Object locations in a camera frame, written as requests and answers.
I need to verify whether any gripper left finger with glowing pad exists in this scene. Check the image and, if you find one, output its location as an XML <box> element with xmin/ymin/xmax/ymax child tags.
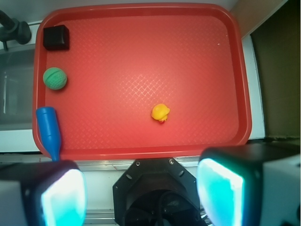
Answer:
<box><xmin>0</xmin><ymin>161</ymin><xmax>87</xmax><ymax>226</ymax></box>

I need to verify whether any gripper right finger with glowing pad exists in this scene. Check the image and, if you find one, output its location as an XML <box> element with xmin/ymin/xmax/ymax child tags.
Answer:
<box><xmin>196</xmin><ymin>143</ymin><xmax>301</xmax><ymax>226</ymax></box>

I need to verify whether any green foam ball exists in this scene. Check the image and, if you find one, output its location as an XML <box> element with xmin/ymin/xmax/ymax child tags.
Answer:
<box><xmin>43</xmin><ymin>67</ymin><xmax>67</xmax><ymax>90</ymax></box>

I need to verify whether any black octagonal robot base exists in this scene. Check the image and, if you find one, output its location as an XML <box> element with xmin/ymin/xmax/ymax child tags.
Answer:
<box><xmin>112</xmin><ymin>158</ymin><xmax>206</xmax><ymax>226</ymax></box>

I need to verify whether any blue toy bottle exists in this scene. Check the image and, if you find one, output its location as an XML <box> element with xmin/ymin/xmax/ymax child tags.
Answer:
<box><xmin>36</xmin><ymin>106</ymin><xmax>61</xmax><ymax>161</ymax></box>

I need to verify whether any yellow rubber duck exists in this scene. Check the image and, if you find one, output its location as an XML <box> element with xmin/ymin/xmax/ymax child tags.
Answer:
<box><xmin>151</xmin><ymin>104</ymin><xmax>170</xmax><ymax>123</ymax></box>

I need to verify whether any red plastic tray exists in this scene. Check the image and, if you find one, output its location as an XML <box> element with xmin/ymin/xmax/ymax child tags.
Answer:
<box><xmin>33</xmin><ymin>3</ymin><xmax>252</xmax><ymax>160</ymax></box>

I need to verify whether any black cube block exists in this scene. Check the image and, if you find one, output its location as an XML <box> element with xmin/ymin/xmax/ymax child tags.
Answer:
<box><xmin>43</xmin><ymin>25</ymin><xmax>70</xmax><ymax>51</ymax></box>

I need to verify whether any dark grey clamp mount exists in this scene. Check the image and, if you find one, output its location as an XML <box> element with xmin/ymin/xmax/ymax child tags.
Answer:
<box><xmin>0</xmin><ymin>10</ymin><xmax>32</xmax><ymax>51</ymax></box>

